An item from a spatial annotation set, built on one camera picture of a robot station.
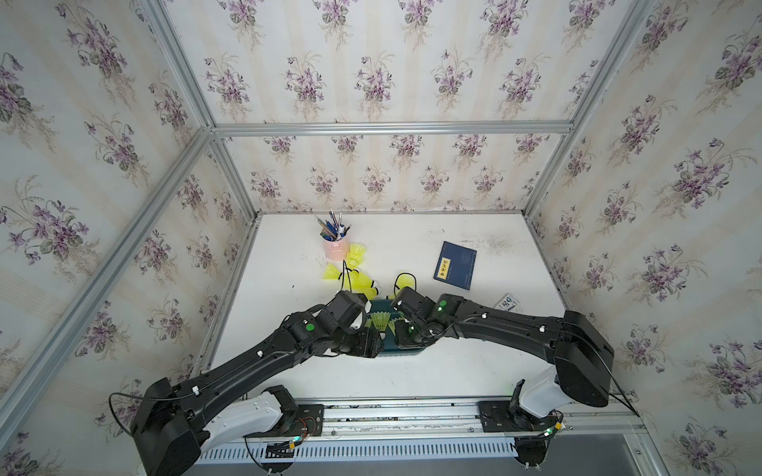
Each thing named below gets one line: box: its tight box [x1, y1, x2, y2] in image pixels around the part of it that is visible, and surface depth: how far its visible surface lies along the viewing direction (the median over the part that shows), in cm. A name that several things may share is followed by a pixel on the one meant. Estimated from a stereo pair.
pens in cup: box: [314, 208, 353, 241], surface depth 103 cm
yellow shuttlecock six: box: [370, 311, 391, 339], surface depth 88 cm
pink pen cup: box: [319, 226, 350, 261], surface depth 103 cm
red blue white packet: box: [493, 292, 520, 312], surface depth 95 cm
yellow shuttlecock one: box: [346, 242, 367, 271], surface depth 104 cm
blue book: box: [432, 240, 478, 292], surface depth 106 cm
